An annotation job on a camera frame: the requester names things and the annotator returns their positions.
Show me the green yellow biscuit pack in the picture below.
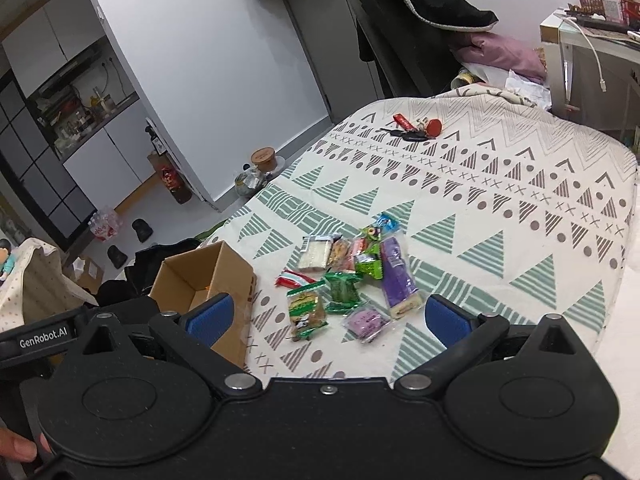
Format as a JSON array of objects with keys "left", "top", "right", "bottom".
[{"left": 286, "top": 281, "right": 328, "bottom": 341}]

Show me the white charging cable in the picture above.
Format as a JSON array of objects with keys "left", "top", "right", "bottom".
[{"left": 561, "top": 15, "right": 609, "bottom": 94}]

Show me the white kitchen cabinet unit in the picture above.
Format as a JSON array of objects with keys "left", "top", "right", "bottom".
[{"left": 2, "top": 0, "right": 154, "bottom": 209}]

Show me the black slipper near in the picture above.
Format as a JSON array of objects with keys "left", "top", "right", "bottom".
[{"left": 106, "top": 245, "right": 128, "bottom": 269}]

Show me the green colourful candy pack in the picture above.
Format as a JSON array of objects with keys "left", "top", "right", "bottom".
[{"left": 360, "top": 224, "right": 382, "bottom": 243}]

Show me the black clothing on floor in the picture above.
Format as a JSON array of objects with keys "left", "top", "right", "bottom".
[{"left": 94, "top": 238, "right": 200, "bottom": 307}]

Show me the black grid glass door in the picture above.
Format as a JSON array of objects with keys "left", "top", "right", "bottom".
[{"left": 1, "top": 72, "right": 96, "bottom": 250}]

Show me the pink plastic bag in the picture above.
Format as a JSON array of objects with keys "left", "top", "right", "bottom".
[{"left": 89, "top": 207, "right": 122, "bottom": 242}]

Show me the dark red bottle box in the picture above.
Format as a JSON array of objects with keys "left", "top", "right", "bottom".
[{"left": 148, "top": 153, "right": 193, "bottom": 205}]

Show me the clear white cake pack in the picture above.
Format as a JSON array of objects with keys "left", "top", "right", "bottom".
[{"left": 297, "top": 235, "right": 334, "bottom": 272}]

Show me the wooden lid glass jar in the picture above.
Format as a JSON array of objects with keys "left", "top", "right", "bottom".
[{"left": 250, "top": 148, "right": 285, "bottom": 176}]

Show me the dark green candy pack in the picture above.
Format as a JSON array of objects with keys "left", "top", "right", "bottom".
[{"left": 323, "top": 272, "right": 362, "bottom": 314}]

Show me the black jacket on chair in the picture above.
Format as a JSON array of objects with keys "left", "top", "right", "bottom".
[{"left": 348, "top": 0, "right": 498, "bottom": 99}]

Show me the clear glass teapot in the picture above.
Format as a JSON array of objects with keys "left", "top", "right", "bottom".
[{"left": 234, "top": 164, "right": 266, "bottom": 198}]

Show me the blue snack pack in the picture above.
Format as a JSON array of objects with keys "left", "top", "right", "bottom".
[{"left": 374, "top": 212, "right": 401, "bottom": 237}]

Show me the brown nut bar pack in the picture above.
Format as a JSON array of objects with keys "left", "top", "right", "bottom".
[{"left": 328, "top": 237, "right": 354, "bottom": 272}]

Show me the small purple snack pack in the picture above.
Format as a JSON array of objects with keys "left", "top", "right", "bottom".
[{"left": 343, "top": 306, "right": 392, "bottom": 344}]

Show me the crumpled white plastic bag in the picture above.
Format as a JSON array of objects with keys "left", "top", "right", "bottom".
[{"left": 506, "top": 70, "right": 552, "bottom": 110}]

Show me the white desk with clutter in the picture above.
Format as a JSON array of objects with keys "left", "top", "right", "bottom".
[{"left": 539, "top": 6, "right": 639, "bottom": 145}]

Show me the black slipper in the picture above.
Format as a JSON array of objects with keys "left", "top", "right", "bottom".
[
  {"left": 131, "top": 219, "right": 154, "bottom": 243},
  {"left": 106, "top": 245, "right": 128, "bottom": 269}
]

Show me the open brown cardboard box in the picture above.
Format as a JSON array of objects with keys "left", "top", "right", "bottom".
[{"left": 150, "top": 242, "right": 256, "bottom": 367}]

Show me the patterned triangle bed cover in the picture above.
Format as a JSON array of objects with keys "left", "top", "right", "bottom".
[{"left": 216, "top": 86, "right": 638, "bottom": 380}]

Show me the beige dotted tote bag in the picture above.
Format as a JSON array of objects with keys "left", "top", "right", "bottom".
[{"left": 0, "top": 237, "right": 98, "bottom": 332}]

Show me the pink red snack pack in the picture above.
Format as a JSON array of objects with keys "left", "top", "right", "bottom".
[{"left": 349, "top": 237, "right": 369, "bottom": 266}]

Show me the purple pillow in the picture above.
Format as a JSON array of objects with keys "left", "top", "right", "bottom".
[{"left": 449, "top": 32, "right": 547, "bottom": 84}]

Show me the purple long bread snack pack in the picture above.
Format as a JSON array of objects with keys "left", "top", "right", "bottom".
[{"left": 381, "top": 237, "right": 422, "bottom": 320}]

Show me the red white wafer pack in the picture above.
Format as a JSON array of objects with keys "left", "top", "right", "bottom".
[{"left": 274, "top": 269, "right": 316, "bottom": 289}]

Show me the black slipper far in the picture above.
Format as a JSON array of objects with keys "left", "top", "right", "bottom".
[{"left": 131, "top": 219, "right": 154, "bottom": 243}]

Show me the small flat cardboard box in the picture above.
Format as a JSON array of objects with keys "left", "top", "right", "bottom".
[{"left": 63, "top": 256, "right": 104, "bottom": 295}]

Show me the person's hand at handle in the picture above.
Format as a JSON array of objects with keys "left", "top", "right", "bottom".
[{"left": 0, "top": 427, "right": 51, "bottom": 463}]

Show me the cartoon boy figure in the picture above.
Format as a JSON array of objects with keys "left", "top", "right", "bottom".
[{"left": 0, "top": 238, "right": 15, "bottom": 284}]

